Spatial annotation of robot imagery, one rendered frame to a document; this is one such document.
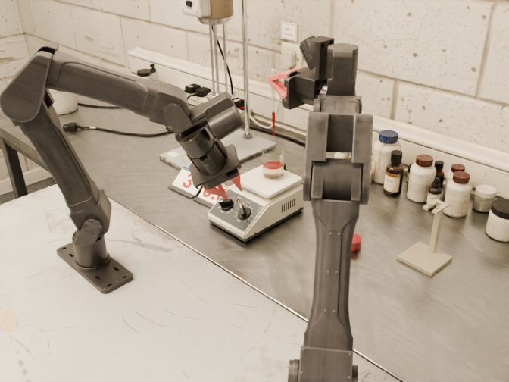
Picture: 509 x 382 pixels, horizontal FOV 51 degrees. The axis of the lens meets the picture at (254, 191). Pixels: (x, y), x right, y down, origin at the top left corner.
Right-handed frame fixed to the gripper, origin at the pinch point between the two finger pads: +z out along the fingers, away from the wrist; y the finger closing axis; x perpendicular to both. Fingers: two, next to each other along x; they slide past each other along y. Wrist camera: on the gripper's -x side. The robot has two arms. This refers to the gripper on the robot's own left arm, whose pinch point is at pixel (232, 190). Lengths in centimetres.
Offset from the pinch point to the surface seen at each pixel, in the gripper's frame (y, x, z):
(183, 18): 5, -106, 15
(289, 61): -23, -59, 19
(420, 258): -29.0, 21.1, 20.2
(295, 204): -9.7, -2.3, 15.4
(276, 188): -7.7, -2.8, 8.1
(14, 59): 115, -212, 42
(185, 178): 14.2, -22.6, 11.2
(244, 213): 0.4, 2.1, 5.7
